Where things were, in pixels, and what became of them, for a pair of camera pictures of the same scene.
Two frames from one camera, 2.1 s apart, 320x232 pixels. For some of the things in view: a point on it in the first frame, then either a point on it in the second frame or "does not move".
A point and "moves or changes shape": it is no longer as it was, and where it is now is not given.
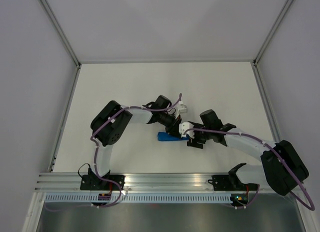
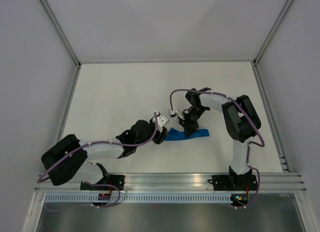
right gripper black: x=193 y=142 → x=189 y=127
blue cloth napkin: x=165 y=136 moves or changes shape
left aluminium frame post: x=60 y=34 does not move
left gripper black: x=174 y=128 → x=161 y=136
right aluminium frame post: x=277 y=24 does not move
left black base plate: x=94 y=182 does not move
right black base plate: x=228 y=183 does not move
